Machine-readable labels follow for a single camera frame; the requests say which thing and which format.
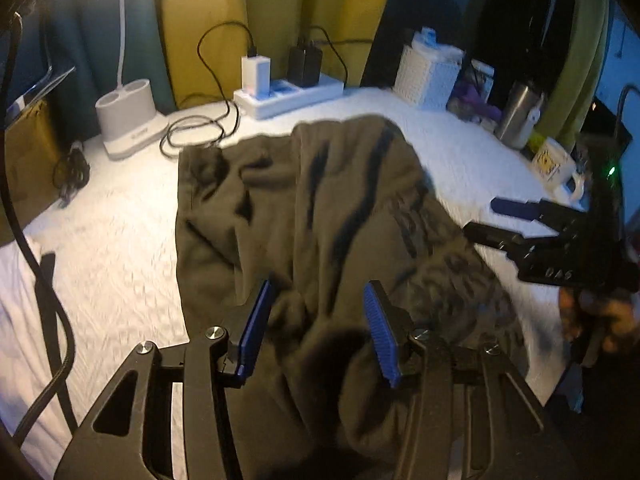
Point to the clear storage jar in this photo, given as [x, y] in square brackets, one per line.
[482, 77]

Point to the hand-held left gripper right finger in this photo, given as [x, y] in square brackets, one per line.
[382, 340]

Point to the person's right hand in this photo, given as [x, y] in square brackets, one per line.
[595, 310]

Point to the white desk lamp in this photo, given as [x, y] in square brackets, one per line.
[125, 115]

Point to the purple soft item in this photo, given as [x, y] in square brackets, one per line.
[475, 100]

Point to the cardboard box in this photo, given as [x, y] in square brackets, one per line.
[30, 160]

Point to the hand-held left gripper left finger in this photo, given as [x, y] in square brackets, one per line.
[255, 330]

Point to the olive green curtain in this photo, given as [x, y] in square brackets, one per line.
[585, 60]

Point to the steel thermos tumbler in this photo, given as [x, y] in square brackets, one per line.
[517, 115]

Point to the olive green garment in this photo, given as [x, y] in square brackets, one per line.
[325, 200]

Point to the white mug with yellow print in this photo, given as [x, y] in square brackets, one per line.
[550, 160]

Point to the white charger adapter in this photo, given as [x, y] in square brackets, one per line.
[256, 75]

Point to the white power strip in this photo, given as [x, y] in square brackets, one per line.
[310, 92]

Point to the black tablet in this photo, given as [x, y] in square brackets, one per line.
[40, 87]

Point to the blue white packet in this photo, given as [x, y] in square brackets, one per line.
[425, 36]

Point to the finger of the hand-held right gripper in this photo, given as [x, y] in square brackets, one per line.
[487, 235]
[507, 206]

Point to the white woven basket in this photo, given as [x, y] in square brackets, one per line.
[425, 77]

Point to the black charger adapter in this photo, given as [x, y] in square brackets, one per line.
[305, 65]

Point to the dark teal curtain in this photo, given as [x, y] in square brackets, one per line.
[75, 35]

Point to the yellow curtain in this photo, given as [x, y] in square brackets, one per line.
[300, 0]

